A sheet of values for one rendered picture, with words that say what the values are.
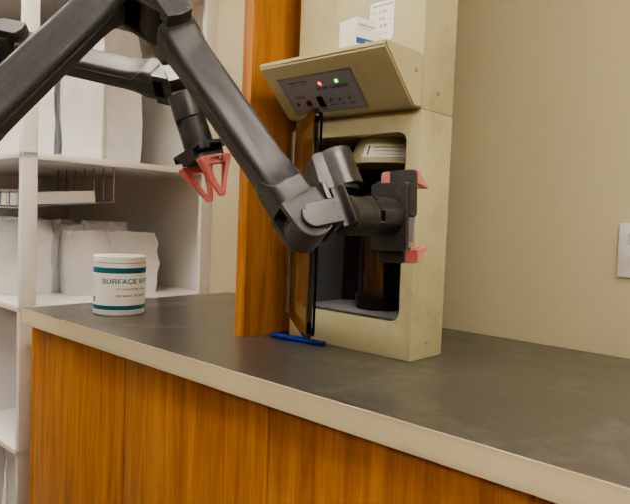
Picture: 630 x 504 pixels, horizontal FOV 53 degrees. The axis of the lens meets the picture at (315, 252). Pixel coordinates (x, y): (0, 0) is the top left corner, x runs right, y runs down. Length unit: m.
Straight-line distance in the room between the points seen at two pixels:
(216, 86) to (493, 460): 0.60
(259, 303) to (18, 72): 0.73
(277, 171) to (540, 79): 0.87
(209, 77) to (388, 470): 0.60
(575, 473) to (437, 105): 0.73
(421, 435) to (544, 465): 0.16
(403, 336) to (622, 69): 0.74
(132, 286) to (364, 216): 0.90
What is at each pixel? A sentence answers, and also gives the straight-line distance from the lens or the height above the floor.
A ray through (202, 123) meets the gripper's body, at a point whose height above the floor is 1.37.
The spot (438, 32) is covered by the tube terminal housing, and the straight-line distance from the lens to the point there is 1.26.
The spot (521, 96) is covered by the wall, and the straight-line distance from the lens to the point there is 1.59.
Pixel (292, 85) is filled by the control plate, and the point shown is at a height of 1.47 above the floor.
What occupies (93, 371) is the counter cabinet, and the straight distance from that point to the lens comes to 1.55.
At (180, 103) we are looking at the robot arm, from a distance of 1.21.
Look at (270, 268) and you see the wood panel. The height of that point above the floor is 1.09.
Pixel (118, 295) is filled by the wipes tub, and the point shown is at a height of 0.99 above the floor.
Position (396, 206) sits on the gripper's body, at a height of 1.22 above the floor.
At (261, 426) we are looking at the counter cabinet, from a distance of 1.10.
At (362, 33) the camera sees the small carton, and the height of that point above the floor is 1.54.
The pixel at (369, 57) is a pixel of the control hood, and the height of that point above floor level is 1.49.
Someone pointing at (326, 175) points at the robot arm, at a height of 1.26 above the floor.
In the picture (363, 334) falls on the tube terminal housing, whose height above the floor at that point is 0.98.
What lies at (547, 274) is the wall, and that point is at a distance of 1.53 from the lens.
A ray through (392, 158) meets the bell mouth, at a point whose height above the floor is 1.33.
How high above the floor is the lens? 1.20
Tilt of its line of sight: 3 degrees down
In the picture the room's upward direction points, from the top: 2 degrees clockwise
